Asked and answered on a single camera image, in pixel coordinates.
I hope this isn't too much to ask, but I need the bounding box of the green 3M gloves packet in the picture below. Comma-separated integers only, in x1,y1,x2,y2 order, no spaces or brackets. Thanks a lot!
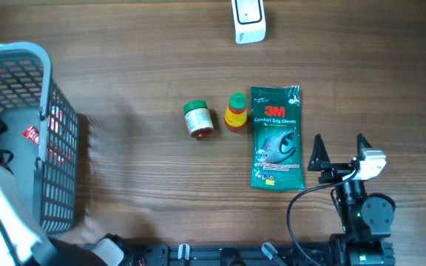
251,85,305,191

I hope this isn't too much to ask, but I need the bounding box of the white barcode scanner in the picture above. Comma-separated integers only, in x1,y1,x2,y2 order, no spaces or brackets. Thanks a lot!
231,0,266,44

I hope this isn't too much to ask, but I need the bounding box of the black right camera cable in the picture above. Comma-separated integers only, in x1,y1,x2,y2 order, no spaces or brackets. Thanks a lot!
285,158,362,266

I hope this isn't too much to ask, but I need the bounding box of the small jar green lid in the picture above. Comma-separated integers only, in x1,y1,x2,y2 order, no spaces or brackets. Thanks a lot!
183,100,214,139

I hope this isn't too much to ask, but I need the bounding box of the grey plastic shopping basket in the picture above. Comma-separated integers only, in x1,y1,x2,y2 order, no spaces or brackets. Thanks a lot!
0,42,79,238

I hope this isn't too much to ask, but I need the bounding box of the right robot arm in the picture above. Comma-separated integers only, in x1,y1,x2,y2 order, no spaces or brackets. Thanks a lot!
307,134,396,242

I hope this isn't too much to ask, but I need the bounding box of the red small packet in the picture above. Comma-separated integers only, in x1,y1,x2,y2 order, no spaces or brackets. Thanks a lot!
22,125,40,145

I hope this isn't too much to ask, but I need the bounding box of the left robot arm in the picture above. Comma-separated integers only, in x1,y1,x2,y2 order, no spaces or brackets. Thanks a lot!
0,119,126,266

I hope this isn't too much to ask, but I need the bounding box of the chilli sauce bottle green cap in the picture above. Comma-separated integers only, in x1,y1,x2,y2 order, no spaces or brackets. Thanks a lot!
224,93,248,132

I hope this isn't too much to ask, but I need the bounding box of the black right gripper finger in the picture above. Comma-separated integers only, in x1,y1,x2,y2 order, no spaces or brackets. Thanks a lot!
307,134,331,171
356,133,372,154

